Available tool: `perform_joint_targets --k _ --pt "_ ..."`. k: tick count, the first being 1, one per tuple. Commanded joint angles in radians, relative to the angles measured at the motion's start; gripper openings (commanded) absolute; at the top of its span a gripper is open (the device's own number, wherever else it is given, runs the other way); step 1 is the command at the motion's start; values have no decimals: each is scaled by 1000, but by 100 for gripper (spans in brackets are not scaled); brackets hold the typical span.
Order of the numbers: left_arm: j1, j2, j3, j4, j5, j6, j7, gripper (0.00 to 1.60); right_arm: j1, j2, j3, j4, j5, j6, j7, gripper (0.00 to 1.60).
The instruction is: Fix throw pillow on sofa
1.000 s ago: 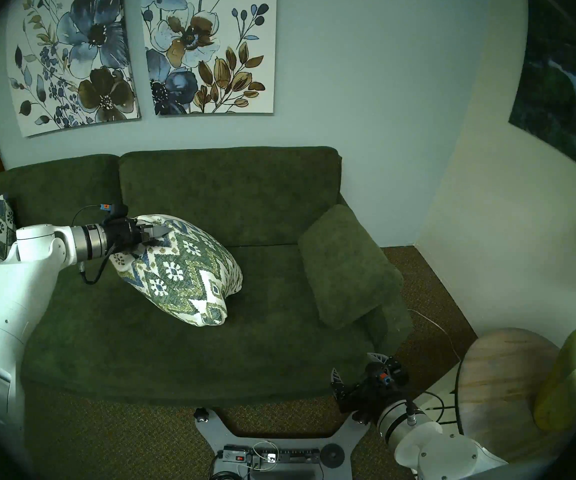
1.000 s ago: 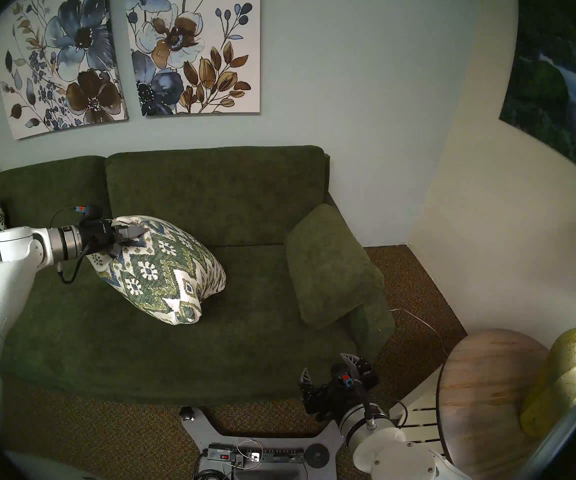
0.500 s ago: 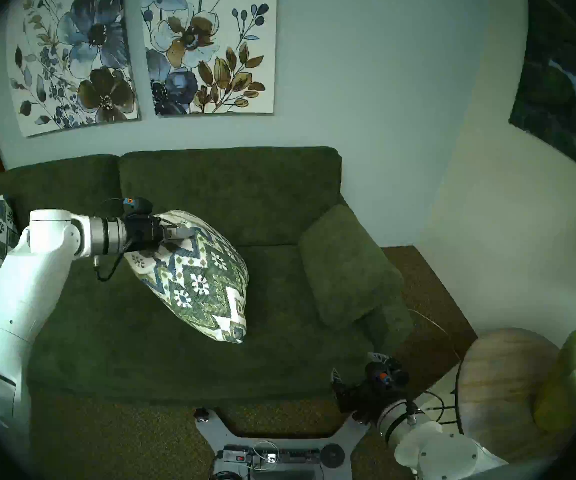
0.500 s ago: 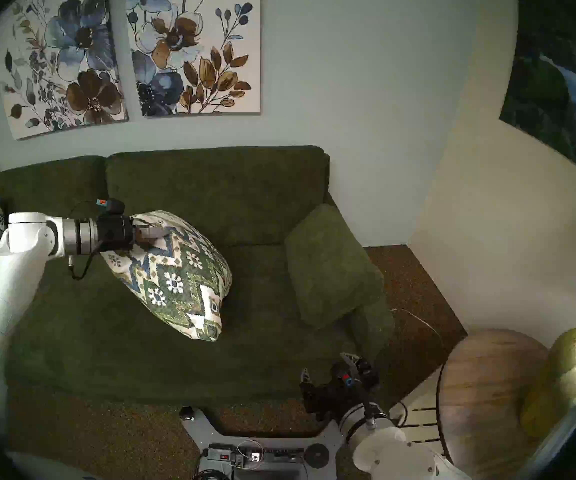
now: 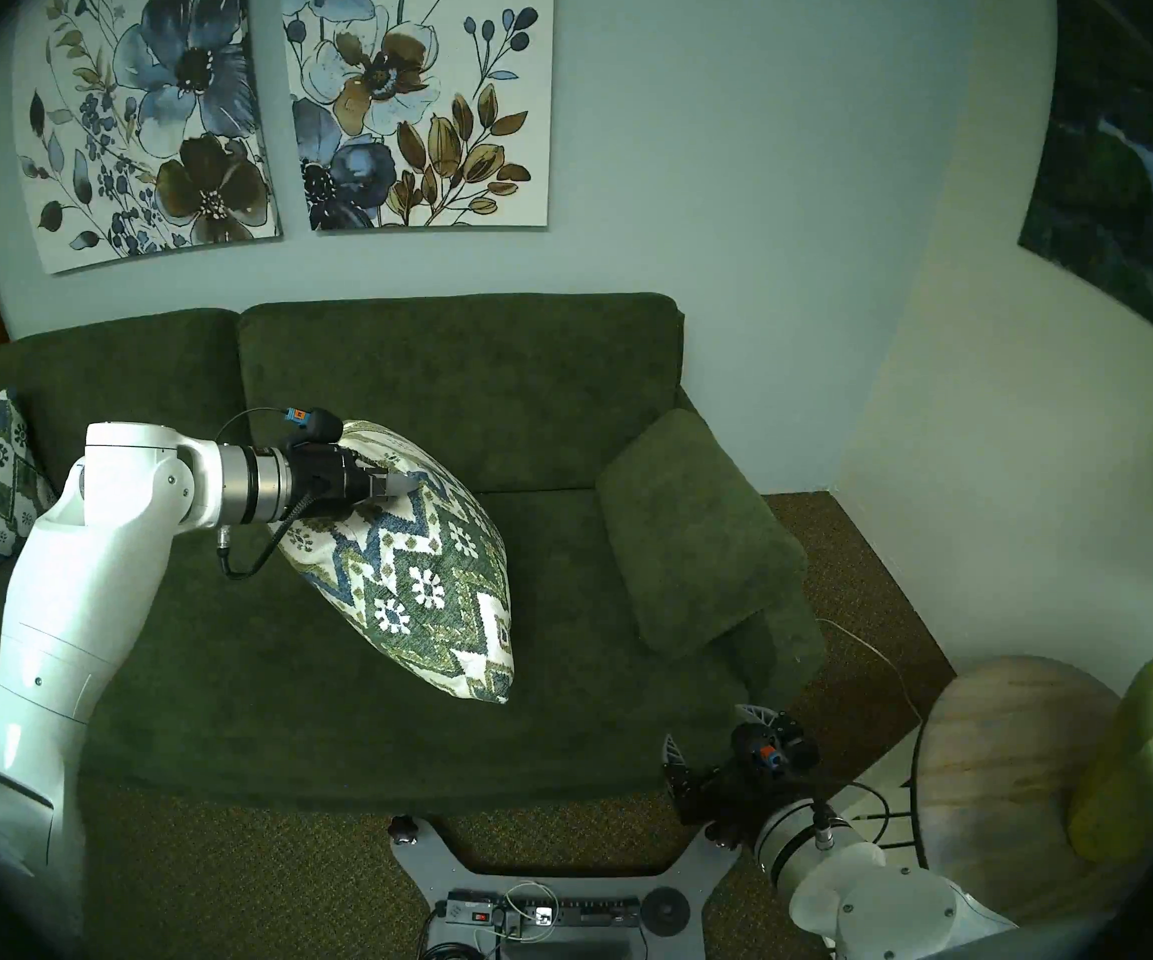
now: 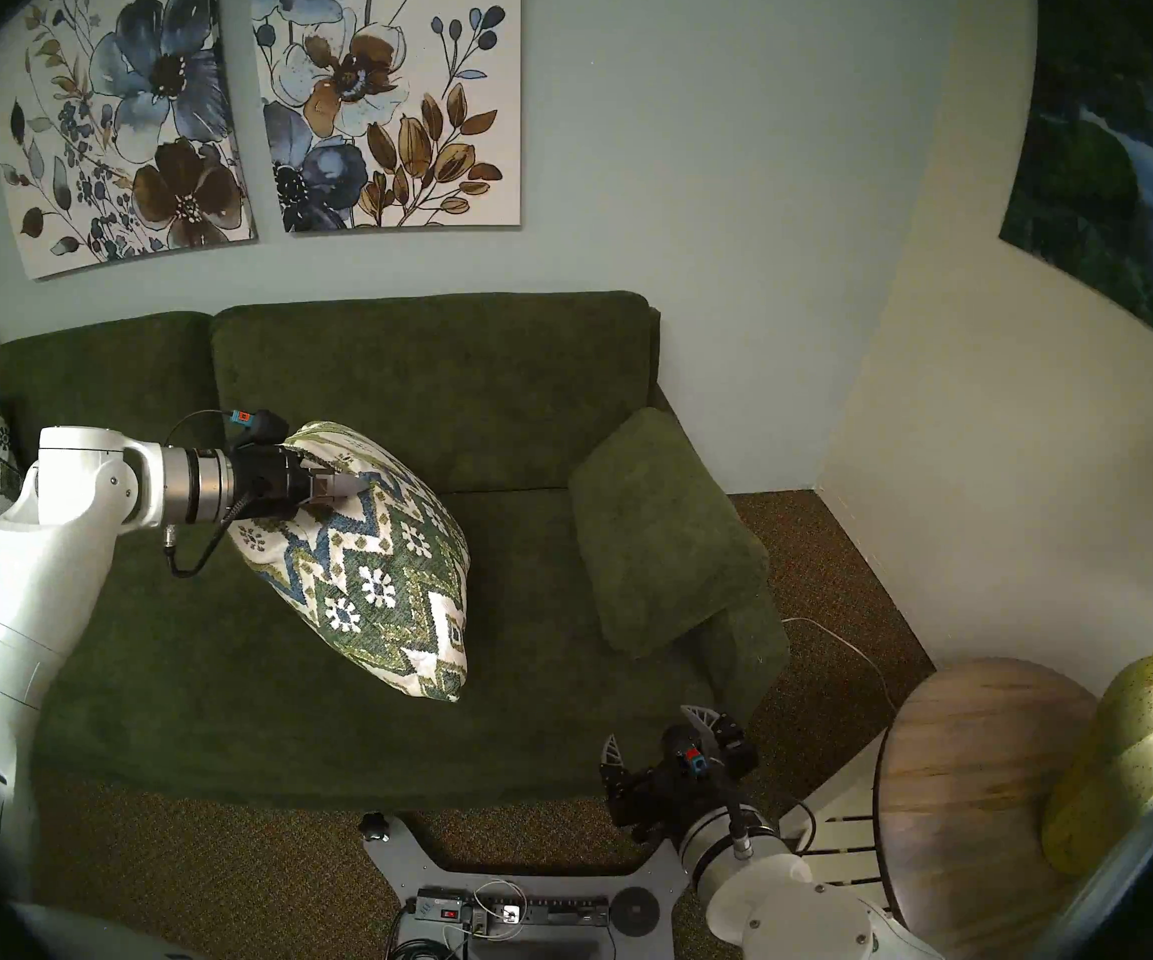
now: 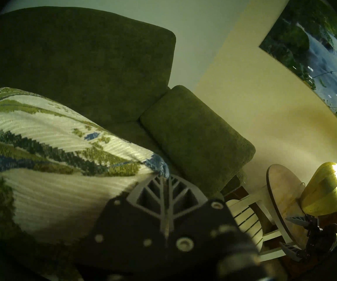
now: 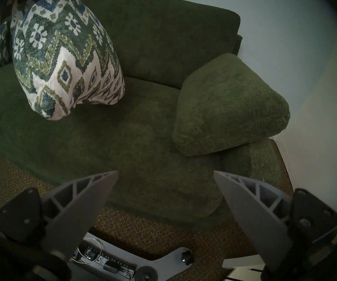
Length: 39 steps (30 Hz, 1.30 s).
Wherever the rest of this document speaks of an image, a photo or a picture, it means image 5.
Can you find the black base knob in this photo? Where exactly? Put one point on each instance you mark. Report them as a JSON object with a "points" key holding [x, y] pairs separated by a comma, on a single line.
{"points": [[404, 828]]}

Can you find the white lattice right gripper finger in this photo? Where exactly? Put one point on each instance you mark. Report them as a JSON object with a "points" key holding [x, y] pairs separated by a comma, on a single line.
{"points": [[674, 768], [758, 715]]}

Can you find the black power strip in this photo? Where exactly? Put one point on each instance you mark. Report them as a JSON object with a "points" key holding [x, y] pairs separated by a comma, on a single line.
{"points": [[596, 911]]}

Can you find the round wooden side table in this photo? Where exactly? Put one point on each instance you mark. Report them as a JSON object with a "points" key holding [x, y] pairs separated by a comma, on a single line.
{"points": [[1006, 768]]}

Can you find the floral canvas with blue flowers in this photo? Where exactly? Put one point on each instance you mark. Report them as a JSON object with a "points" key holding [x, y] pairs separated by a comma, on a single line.
{"points": [[176, 88]]}

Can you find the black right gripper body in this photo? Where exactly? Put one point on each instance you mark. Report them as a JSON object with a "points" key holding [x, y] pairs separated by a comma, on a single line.
{"points": [[746, 788]]}

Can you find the waterfall forest wall poster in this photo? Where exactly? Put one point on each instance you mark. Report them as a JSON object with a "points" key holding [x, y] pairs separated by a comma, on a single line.
{"points": [[1136, 168]]}

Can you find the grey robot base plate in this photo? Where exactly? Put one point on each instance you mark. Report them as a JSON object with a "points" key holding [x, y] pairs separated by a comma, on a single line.
{"points": [[476, 868]]}

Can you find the yellow green speckled vase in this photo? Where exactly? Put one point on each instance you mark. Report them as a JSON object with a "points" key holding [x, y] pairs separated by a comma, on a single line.
{"points": [[1146, 758]]}

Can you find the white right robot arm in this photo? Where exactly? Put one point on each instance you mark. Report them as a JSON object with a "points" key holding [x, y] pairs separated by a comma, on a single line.
{"points": [[866, 898]]}

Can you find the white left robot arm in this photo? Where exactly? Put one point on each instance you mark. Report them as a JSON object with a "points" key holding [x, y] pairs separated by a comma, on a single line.
{"points": [[86, 588]]}

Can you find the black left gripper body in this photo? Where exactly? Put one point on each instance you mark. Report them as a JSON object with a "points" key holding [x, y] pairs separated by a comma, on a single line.
{"points": [[332, 478]]}

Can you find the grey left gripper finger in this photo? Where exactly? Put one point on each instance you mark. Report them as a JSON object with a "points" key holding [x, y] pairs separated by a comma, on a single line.
{"points": [[398, 485]]}

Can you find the green fabric sofa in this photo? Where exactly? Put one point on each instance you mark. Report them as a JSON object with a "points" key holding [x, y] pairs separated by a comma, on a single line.
{"points": [[536, 388]]}

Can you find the black round base disc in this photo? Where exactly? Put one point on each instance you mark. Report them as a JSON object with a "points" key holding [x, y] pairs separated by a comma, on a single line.
{"points": [[664, 911]]}

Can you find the floral canvas with brown leaves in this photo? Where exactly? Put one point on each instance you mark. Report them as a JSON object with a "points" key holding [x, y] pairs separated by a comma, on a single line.
{"points": [[416, 88]]}

